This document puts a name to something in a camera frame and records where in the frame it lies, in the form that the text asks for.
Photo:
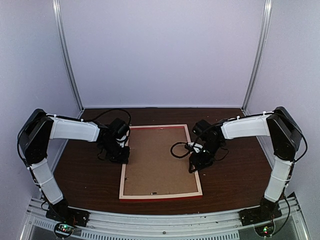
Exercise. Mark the brown backing board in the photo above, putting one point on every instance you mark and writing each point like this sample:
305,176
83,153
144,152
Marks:
160,162

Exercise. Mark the pink wooden picture frame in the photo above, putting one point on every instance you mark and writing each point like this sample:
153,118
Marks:
122,180

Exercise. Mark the aluminium corner post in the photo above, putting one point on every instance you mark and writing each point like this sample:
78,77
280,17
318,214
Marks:
65,53
263,35

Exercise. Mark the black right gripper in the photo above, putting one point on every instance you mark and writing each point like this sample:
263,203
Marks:
198,162

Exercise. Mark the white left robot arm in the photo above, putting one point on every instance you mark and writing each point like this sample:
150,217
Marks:
34,140

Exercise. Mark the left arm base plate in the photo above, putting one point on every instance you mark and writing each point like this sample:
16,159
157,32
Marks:
69,216

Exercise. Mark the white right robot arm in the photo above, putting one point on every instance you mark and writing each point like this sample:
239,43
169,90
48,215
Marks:
285,135

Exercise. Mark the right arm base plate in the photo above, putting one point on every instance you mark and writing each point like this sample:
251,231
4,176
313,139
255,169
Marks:
252,216

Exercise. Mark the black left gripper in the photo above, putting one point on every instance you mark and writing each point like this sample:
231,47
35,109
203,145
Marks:
123,160

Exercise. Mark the aluminium front rail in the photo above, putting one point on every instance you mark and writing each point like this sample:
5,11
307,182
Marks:
223,225

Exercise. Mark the left aluminium corner post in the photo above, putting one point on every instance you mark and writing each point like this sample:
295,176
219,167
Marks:
65,53

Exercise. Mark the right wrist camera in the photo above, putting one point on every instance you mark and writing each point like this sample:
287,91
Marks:
193,147

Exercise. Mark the right aluminium corner post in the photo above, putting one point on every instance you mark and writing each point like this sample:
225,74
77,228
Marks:
263,35

